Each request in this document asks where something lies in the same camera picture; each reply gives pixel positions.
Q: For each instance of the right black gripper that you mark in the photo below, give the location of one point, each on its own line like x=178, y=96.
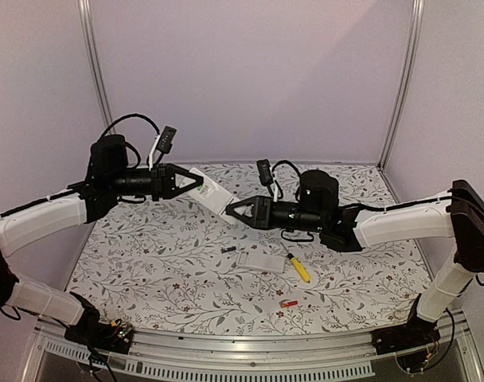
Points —
x=262, y=213

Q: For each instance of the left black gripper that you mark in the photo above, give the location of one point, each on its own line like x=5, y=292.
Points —
x=163, y=181

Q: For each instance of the purple black AA battery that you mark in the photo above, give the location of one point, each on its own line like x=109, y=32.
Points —
x=225, y=250

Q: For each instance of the white remote with screen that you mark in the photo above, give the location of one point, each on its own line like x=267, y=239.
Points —
x=213, y=196

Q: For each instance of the plain white remote control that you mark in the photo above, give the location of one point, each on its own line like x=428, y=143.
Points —
x=261, y=262

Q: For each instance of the yellow handled screwdriver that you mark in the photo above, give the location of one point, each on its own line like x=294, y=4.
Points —
x=303, y=274

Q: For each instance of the red AA battery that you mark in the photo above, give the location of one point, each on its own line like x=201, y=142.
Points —
x=288, y=304

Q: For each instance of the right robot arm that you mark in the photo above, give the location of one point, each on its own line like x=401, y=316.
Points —
x=457, y=213

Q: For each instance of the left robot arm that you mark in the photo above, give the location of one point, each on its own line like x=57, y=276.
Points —
x=109, y=179

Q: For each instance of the floral patterned table mat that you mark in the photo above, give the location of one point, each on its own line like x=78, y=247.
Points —
x=160, y=266

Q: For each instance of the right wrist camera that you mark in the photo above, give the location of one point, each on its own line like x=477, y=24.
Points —
x=267, y=179

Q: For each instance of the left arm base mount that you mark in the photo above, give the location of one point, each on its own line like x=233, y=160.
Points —
x=115, y=337

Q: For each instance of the left aluminium frame post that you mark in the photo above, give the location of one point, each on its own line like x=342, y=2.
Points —
x=88, y=31

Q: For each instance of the aluminium frame post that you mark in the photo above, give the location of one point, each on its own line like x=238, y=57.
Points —
x=410, y=53
x=88, y=31

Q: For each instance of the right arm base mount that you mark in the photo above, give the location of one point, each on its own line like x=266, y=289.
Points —
x=405, y=338

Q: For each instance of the front aluminium rail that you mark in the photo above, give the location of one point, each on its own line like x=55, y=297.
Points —
x=343, y=356

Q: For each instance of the right aluminium frame post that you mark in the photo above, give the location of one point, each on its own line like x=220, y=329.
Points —
x=410, y=53

